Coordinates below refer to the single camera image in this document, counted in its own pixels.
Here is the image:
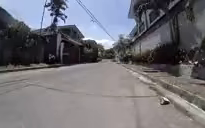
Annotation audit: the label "dark building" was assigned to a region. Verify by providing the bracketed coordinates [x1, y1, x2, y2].
[0, 0, 18, 34]

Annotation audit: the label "pole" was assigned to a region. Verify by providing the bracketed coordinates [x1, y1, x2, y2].
[39, 0, 48, 35]

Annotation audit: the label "tall thin tree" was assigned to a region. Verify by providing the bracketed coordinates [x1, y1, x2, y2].
[44, 0, 70, 33]

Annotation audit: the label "overhead wires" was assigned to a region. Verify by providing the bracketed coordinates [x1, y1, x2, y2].
[74, 0, 117, 43]

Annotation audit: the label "grey kerb strip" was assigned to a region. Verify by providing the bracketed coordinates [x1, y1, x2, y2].
[0, 63, 66, 75]

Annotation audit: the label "small pale stone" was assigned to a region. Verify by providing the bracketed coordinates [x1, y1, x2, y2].
[159, 96, 172, 106]

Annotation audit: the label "low grey planter wall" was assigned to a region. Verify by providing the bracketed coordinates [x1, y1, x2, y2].
[168, 63, 205, 82]

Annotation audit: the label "pale multi-storey building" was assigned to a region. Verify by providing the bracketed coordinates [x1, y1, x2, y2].
[127, 0, 191, 38]

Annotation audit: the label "grey concrete wall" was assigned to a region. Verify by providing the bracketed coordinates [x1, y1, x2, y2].
[130, 6, 205, 57]

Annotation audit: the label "grey concrete road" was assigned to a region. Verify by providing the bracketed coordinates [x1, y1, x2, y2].
[0, 59, 205, 128]

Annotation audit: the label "grey concrete pavement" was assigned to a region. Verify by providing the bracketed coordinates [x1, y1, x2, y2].
[118, 62, 205, 128]

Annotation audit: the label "row of green bushes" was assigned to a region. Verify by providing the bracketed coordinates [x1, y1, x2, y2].
[131, 35, 205, 68]

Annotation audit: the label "group of green trees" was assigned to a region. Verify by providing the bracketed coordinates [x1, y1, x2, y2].
[82, 39, 115, 64]

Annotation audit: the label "house with red gate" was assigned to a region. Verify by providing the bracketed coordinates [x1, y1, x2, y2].
[31, 23, 86, 65]

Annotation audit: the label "dark overgrown fence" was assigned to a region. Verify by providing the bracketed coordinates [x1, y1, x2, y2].
[0, 22, 48, 67]

